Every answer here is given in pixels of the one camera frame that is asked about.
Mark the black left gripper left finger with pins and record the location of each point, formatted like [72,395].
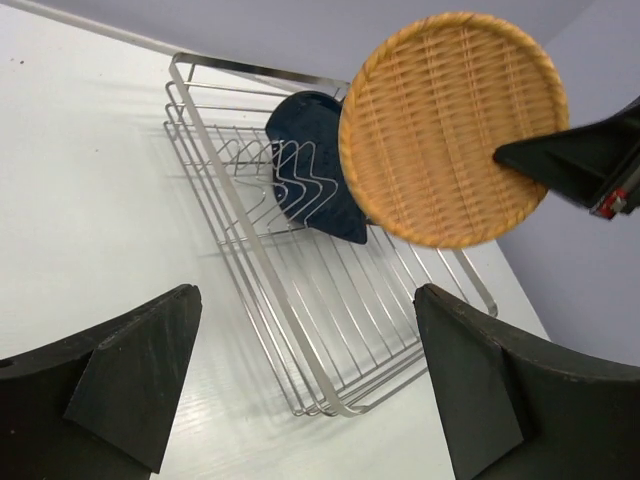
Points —
[100,404]

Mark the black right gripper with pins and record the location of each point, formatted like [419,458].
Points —
[595,166]

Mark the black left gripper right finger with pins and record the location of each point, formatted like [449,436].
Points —
[515,406]

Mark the orange woven round plate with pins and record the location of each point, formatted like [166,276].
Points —
[424,115]

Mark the dark blue glazed plate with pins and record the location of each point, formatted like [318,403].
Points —
[308,182]

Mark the metal wire dish rack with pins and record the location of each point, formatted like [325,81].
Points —
[335,320]

